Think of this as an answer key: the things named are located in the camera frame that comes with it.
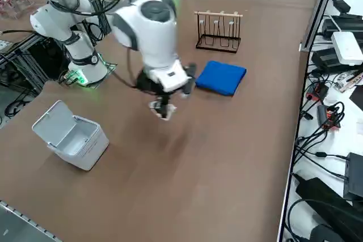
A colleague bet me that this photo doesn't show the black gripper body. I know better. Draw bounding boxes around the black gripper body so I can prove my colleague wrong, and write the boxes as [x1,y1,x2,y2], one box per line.
[137,69,171,99]

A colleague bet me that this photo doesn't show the white tissue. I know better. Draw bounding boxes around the white tissue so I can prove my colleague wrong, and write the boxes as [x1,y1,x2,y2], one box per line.
[149,100,178,122]

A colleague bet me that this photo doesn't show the small grey lidded trash bin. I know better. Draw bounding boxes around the small grey lidded trash bin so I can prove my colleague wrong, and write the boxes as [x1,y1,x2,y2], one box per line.
[31,100,110,172]

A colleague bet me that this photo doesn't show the black wrist attachment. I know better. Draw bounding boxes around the black wrist attachment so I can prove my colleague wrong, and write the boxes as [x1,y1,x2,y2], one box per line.
[181,62,197,99]

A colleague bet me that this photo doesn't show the folded blue towel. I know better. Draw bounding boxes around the folded blue towel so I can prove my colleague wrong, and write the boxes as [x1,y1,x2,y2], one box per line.
[195,60,248,97]

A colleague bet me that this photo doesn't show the red and black connector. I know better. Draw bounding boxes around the red and black connector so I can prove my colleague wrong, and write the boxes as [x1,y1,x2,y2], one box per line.
[306,82,329,101]

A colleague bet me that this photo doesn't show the black adapter with orange plugs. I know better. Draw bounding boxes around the black adapter with orange plugs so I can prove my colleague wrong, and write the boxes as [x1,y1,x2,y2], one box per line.
[316,104,345,131]

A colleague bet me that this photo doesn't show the colourful printed packet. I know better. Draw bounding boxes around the colourful printed packet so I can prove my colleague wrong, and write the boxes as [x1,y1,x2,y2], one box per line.
[334,71,363,93]

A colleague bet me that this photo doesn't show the white flat router box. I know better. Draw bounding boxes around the white flat router box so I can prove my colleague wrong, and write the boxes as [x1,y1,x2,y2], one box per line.
[331,31,363,66]

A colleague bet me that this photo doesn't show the small black charger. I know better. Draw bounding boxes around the small black charger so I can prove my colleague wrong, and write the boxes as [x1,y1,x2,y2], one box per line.
[331,0,352,14]

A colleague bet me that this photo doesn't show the black rectangular box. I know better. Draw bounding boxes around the black rectangular box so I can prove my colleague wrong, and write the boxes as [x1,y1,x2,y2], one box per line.
[342,152,363,201]

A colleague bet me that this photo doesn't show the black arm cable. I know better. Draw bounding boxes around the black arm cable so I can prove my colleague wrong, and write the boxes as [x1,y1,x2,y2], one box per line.
[48,0,142,90]

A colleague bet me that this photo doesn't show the black wire cup rack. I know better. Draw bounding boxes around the black wire cup rack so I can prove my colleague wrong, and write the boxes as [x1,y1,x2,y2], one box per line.
[193,10,244,54]

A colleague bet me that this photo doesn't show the black equipment frame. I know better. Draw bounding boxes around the black equipment frame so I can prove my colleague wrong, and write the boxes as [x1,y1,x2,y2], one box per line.
[0,31,72,96]

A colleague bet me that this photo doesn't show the black cable with inline box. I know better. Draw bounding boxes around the black cable with inline box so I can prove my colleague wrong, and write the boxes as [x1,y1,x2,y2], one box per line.
[294,137,350,171]

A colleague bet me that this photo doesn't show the aluminium rail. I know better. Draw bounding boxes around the aluminium rail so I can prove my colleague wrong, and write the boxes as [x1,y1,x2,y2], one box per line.
[0,200,62,242]

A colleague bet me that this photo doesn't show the aluminium frame post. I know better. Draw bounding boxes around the aluminium frame post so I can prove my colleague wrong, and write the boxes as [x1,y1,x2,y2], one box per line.
[299,0,341,53]

